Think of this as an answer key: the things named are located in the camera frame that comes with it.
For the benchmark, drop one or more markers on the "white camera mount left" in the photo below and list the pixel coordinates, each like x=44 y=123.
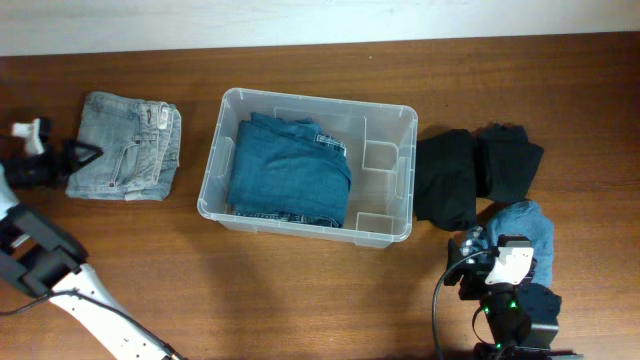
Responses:
x=35 y=135

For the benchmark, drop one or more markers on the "blue folded cloth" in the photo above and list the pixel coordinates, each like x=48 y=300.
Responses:
x=523 y=218

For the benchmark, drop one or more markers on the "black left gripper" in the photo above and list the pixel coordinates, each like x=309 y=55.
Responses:
x=53 y=173

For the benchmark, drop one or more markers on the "clear plastic storage bin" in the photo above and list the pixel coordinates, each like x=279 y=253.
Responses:
x=380 y=142

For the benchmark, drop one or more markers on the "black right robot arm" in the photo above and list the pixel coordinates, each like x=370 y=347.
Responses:
x=522 y=315

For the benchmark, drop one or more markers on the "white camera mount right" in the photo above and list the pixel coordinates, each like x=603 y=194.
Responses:
x=513 y=259

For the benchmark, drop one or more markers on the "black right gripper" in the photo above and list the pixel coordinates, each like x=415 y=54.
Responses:
x=473 y=274

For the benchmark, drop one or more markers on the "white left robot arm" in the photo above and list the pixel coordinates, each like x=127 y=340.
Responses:
x=41 y=260

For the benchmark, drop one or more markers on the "light blue jeans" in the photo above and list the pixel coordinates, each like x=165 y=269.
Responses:
x=140 y=142

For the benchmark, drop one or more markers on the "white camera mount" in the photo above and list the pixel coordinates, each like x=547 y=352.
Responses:
x=513 y=259
x=35 y=135

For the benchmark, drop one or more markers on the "black folded garment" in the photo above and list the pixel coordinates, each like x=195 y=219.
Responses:
x=456 y=167

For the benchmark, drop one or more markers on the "dark blue jeans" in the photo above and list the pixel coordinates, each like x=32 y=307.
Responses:
x=289 y=171

